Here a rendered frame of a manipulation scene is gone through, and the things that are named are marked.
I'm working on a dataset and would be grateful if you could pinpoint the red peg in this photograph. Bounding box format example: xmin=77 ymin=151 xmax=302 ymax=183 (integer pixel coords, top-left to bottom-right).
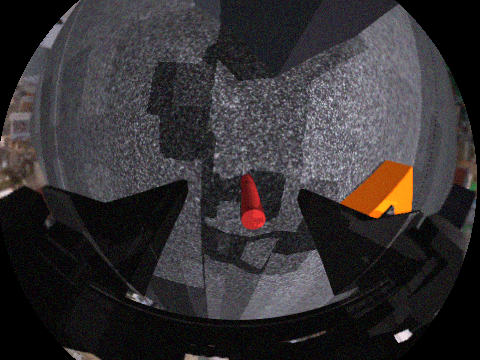
xmin=241 ymin=173 xmax=265 ymax=229

